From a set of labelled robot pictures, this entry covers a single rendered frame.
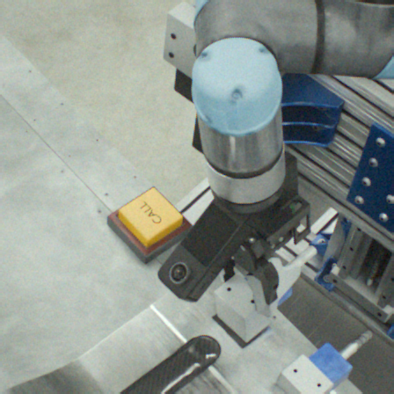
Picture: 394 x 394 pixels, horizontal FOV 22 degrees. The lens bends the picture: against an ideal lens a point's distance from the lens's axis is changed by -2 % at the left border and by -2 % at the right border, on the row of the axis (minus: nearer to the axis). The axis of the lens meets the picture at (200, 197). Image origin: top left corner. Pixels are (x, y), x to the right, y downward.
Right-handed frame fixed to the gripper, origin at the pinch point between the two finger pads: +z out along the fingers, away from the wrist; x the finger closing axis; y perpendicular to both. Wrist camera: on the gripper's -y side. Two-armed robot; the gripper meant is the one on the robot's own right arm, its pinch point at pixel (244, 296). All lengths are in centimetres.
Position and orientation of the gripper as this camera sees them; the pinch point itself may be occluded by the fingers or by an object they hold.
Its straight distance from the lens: 116.2
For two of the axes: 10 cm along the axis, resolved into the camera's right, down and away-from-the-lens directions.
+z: 1.0, 5.9, 8.0
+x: -6.6, -5.6, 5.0
